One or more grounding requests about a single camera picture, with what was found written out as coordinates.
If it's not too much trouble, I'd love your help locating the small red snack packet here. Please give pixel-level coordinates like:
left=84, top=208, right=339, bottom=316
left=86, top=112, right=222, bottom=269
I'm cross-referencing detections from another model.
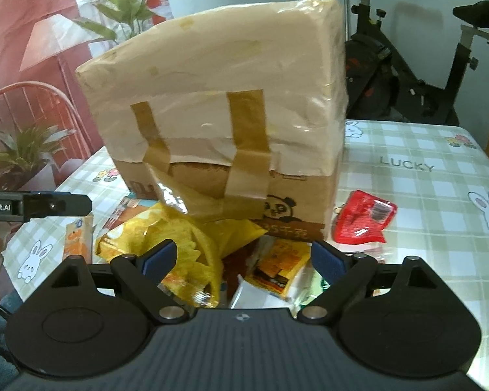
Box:
left=332, top=190, right=397, bottom=245

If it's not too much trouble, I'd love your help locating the potted green plant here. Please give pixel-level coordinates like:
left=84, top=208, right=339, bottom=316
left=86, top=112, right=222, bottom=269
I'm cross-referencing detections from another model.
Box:
left=73, top=0, right=171, bottom=45

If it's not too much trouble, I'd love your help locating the black exercise bike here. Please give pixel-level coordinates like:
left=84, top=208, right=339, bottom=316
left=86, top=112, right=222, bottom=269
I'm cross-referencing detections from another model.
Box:
left=346, top=0, right=489, bottom=129

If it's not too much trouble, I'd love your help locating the yellow chip bag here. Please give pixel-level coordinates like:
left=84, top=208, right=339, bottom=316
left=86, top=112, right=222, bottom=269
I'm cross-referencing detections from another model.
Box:
left=95, top=199, right=266, bottom=308

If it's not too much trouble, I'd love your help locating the orange beige biscuit bar packet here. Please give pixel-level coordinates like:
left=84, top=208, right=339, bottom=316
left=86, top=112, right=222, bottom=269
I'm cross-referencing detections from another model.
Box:
left=62, top=214, right=93, bottom=264

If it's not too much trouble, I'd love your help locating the white blue dotted packet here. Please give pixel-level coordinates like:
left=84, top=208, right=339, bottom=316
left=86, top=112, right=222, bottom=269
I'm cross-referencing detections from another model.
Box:
left=229, top=276, right=309, bottom=311

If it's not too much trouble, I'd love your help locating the orange bread snack packet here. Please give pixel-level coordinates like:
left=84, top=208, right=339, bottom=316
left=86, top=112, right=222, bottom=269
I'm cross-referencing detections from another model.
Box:
left=103, top=197, right=145, bottom=231

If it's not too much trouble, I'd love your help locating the green checked tablecloth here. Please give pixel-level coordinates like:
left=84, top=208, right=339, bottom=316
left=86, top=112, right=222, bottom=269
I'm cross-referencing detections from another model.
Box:
left=1, top=118, right=489, bottom=389

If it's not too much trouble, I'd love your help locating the yellow orange snack packet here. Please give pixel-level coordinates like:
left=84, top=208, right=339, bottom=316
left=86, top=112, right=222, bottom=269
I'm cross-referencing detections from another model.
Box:
left=244, top=236, right=310, bottom=299

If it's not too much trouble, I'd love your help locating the taped cardboard box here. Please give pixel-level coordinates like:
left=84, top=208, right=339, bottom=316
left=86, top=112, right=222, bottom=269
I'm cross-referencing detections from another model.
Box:
left=76, top=0, right=348, bottom=242

